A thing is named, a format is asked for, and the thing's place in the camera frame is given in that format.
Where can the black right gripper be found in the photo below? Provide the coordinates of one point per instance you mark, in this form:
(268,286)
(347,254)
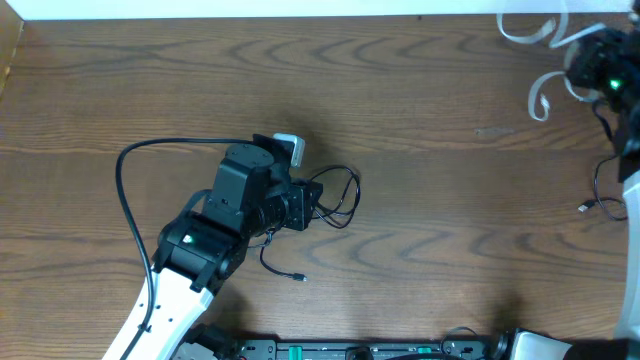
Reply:
(586,67)

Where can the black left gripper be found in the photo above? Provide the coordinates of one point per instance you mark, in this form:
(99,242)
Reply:
(307,206)

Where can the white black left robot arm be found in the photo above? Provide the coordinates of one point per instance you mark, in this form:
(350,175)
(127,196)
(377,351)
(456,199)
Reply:
(253,194)

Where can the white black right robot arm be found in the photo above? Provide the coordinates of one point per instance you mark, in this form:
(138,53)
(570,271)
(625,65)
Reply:
(525,344)

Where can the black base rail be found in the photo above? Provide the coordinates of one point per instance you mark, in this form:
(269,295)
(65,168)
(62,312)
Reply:
(212,343)

